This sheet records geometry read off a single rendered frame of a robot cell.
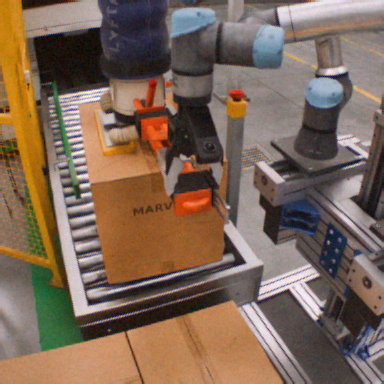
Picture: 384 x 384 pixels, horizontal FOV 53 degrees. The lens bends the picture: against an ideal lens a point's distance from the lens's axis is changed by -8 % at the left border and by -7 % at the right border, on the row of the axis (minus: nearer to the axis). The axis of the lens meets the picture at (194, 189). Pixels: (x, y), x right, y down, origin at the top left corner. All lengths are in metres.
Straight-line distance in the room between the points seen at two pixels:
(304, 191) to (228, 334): 0.53
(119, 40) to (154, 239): 0.61
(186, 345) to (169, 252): 0.31
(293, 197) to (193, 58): 0.76
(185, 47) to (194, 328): 0.97
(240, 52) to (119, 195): 0.62
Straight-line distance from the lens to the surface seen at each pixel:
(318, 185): 1.38
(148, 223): 1.24
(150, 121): 1.09
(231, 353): 1.36
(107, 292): 1.54
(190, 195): 0.79
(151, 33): 1.22
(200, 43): 0.69
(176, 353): 1.35
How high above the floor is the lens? 1.68
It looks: 35 degrees down
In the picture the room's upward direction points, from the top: straight up
